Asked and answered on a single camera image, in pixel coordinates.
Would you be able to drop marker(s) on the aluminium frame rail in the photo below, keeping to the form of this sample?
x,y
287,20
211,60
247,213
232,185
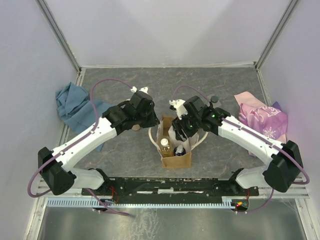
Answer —
x,y
220,187

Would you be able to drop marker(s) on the pink cloth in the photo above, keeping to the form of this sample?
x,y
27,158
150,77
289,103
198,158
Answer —
x,y
269,121

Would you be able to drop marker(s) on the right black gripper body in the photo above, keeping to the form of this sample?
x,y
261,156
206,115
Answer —
x,y
189,125

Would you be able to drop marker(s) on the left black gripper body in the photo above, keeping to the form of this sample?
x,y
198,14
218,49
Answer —
x,y
147,119

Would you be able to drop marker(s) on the amber liquid bottle white cap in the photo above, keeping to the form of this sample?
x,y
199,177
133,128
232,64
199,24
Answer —
x,y
166,149

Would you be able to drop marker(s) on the right aluminium corner post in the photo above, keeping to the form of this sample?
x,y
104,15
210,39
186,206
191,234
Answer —
x,y
285,17

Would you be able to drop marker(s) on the white bottle grey cap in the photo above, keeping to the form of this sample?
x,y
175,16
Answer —
x,y
172,136

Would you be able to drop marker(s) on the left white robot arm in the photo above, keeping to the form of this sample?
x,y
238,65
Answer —
x,y
57,166

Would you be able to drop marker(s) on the blue cloth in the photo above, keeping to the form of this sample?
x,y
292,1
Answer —
x,y
74,107

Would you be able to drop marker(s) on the beige pump lotion bottle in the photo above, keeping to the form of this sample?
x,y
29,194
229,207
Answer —
x,y
136,127

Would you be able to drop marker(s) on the clear square bottle black cap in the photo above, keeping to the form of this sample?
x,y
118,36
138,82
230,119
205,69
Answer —
x,y
214,101

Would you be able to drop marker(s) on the left aluminium corner post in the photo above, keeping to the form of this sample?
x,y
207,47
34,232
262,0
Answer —
x,y
45,9

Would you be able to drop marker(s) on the aluminium corner post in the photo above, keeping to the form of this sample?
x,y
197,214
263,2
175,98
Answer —
x,y
45,9
285,17

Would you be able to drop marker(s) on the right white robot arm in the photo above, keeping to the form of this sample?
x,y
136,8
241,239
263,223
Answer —
x,y
282,162

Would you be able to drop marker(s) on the burlap watermelon canvas bag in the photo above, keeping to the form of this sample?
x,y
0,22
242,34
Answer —
x,y
175,162

